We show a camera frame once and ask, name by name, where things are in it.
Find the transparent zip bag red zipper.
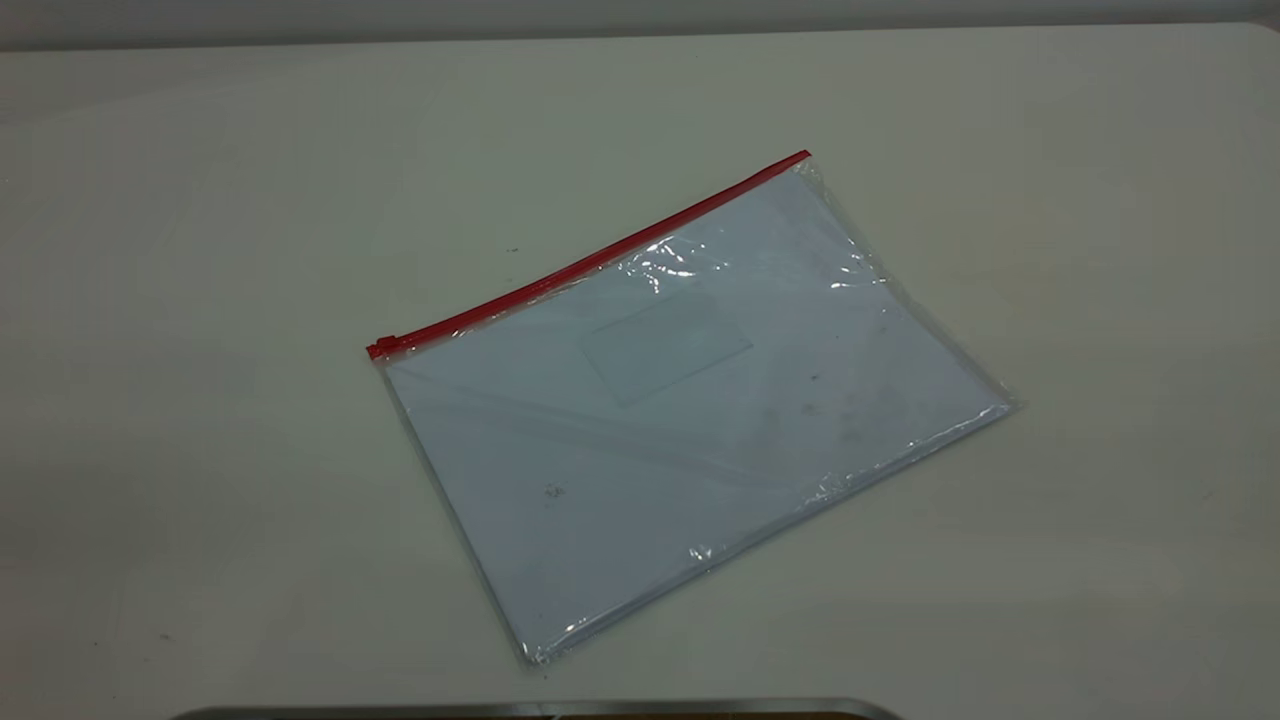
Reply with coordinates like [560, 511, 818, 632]
[365, 150, 1021, 669]

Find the grey metal edge strip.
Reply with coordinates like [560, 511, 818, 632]
[170, 697, 906, 720]

